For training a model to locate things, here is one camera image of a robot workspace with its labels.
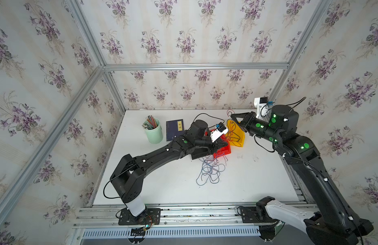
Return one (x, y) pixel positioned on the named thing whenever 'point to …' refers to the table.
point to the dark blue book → (173, 127)
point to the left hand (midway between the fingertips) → (227, 145)
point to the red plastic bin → (225, 150)
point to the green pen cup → (155, 136)
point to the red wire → (211, 160)
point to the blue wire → (211, 170)
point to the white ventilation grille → (250, 230)
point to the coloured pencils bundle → (149, 123)
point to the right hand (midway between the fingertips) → (232, 115)
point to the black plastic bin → (198, 151)
